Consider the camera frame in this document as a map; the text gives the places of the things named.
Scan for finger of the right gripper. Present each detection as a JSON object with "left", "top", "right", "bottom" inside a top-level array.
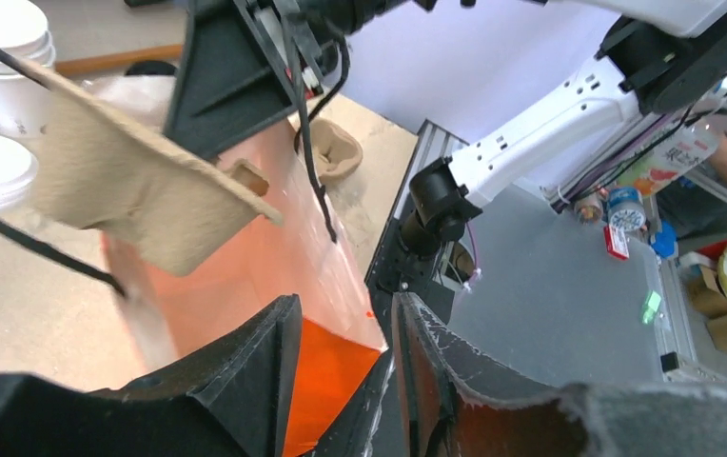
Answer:
[{"left": 163, "top": 0, "right": 326, "bottom": 160}]

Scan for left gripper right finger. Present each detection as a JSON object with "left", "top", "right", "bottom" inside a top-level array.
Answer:
[{"left": 391, "top": 292, "right": 727, "bottom": 456}]

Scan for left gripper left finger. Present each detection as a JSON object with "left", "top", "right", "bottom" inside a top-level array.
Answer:
[{"left": 0, "top": 295, "right": 302, "bottom": 456}]

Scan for orange paper bag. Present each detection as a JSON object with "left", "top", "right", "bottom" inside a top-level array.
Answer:
[{"left": 0, "top": 25, "right": 390, "bottom": 457}]

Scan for brown pulp cup carrier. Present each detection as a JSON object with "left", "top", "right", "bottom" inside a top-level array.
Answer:
[{"left": 24, "top": 62, "right": 283, "bottom": 276}]

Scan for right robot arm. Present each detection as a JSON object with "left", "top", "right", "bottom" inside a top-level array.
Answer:
[{"left": 164, "top": 1, "right": 727, "bottom": 257}]

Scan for wooden shelf rack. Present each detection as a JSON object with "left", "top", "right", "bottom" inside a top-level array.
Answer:
[{"left": 55, "top": 44, "right": 183, "bottom": 77}]

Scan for black cup lid rear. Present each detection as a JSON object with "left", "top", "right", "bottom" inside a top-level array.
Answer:
[{"left": 124, "top": 60, "right": 178, "bottom": 76}]

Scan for stacked white paper cups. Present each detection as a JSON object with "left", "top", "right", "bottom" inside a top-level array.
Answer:
[{"left": 0, "top": 1, "right": 56, "bottom": 138}]

